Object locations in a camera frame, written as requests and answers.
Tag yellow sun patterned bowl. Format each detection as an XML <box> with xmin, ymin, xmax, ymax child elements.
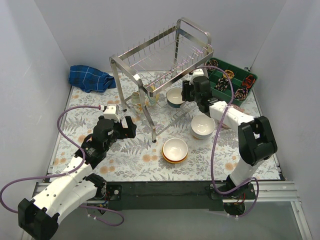
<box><xmin>147</xmin><ymin>85</ymin><xmax>160</xmax><ymax>107</ymax></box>

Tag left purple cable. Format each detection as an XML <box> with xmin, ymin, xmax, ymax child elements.
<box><xmin>0</xmin><ymin>104</ymin><xmax>125</xmax><ymax>227</ymax></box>

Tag floral table mat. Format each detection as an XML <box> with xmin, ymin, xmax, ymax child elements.
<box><xmin>48</xmin><ymin>69</ymin><xmax>280</xmax><ymax>183</ymax></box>

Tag purple cable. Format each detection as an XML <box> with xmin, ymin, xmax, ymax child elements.
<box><xmin>0</xmin><ymin>104</ymin><xmax>125</xmax><ymax>227</ymax></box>
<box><xmin>199</xmin><ymin>66</ymin><xmax>260</xmax><ymax>218</ymax></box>

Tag white grey-rimmed bowl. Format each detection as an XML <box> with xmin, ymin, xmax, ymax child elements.
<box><xmin>190</xmin><ymin>114</ymin><xmax>216</xmax><ymax>136</ymax></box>

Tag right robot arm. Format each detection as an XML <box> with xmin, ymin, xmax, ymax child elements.
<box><xmin>181</xmin><ymin>76</ymin><xmax>278</xmax><ymax>199</ymax></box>

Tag plain white ribbed bowl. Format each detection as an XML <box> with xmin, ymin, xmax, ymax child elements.
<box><xmin>193</xmin><ymin>134</ymin><xmax>212</xmax><ymax>140</ymax></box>

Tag dark teal bowl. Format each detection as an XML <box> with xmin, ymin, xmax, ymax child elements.
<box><xmin>166</xmin><ymin>87</ymin><xmax>185</xmax><ymax>108</ymax></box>

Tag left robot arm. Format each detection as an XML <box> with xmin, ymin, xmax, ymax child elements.
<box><xmin>17</xmin><ymin>116</ymin><xmax>137</xmax><ymax>240</ymax></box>

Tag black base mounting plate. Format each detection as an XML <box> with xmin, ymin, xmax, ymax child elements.
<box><xmin>97</xmin><ymin>181</ymin><xmax>256</xmax><ymax>215</ymax></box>

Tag orange and white bowl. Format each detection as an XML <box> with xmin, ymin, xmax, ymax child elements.
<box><xmin>162</xmin><ymin>138</ymin><xmax>189</xmax><ymax>160</ymax></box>

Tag cream floral bowl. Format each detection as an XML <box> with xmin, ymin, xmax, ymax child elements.
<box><xmin>131</xmin><ymin>91</ymin><xmax>147</xmax><ymax>114</ymax></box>

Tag rolled brown patterned sock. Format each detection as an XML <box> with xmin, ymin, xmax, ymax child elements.
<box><xmin>234</xmin><ymin>88</ymin><xmax>249</xmax><ymax>101</ymax></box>

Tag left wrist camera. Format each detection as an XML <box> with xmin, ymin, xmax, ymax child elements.
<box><xmin>102</xmin><ymin>103</ymin><xmax>120</xmax><ymax>123</ymax></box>

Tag rolled dark floral sock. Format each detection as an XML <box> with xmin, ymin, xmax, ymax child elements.
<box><xmin>205</xmin><ymin>58</ymin><xmax>219</xmax><ymax>71</ymax></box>

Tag aluminium frame rail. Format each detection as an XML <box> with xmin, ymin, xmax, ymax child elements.
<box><xmin>22</xmin><ymin>181</ymin><xmax>312</xmax><ymax>240</ymax></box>

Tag steel two-tier dish rack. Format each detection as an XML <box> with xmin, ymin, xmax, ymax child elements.
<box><xmin>109</xmin><ymin>17</ymin><xmax>214</xmax><ymax>143</ymax></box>

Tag red patterned bowl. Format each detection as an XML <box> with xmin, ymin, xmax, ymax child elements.
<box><xmin>231</xmin><ymin>104</ymin><xmax>242</xmax><ymax>111</ymax></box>

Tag green compartment tray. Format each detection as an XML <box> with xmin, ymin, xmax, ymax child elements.
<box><xmin>206</xmin><ymin>57</ymin><xmax>258</xmax><ymax>106</ymax></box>

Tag blue plaid cloth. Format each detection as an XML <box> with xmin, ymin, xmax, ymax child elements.
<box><xmin>67</xmin><ymin>65</ymin><xmax>116</xmax><ymax>93</ymax></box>

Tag rolled yellow sock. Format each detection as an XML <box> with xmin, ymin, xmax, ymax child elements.
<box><xmin>222</xmin><ymin>69</ymin><xmax>235</xmax><ymax>80</ymax></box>

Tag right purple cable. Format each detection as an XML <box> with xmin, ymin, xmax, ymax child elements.
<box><xmin>199</xmin><ymin>66</ymin><xmax>260</xmax><ymax>218</ymax></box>

